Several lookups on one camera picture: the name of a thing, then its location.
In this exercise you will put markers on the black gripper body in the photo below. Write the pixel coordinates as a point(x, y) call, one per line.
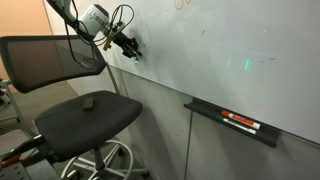
point(123, 39)

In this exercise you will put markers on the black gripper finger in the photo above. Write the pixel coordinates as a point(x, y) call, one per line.
point(126, 51)
point(136, 48)

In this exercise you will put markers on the white marker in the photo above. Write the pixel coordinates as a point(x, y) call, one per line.
point(136, 60)

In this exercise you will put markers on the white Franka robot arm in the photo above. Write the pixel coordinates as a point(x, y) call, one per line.
point(95, 18)

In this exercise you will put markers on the black whiteboard eraser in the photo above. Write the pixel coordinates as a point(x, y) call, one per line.
point(88, 104)

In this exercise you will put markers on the green whiteboard marker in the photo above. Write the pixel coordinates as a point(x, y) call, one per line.
point(236, 125)

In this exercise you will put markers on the red whiteboard marker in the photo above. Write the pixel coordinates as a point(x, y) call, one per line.
point(241, 120)

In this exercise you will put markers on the black mesh office chair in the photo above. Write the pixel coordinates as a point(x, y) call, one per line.
point(83, 123)

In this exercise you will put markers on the black marker tray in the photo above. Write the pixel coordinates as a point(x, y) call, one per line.
point(233, 128)

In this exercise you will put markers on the black and orange clamp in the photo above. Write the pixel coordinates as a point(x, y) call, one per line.
point(20, 151)

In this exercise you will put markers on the grey perforated table plate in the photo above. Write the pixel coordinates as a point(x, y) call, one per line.
point(23, 171)

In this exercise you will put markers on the large wall whiteboard panel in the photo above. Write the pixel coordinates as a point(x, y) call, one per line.
point(233, 50)

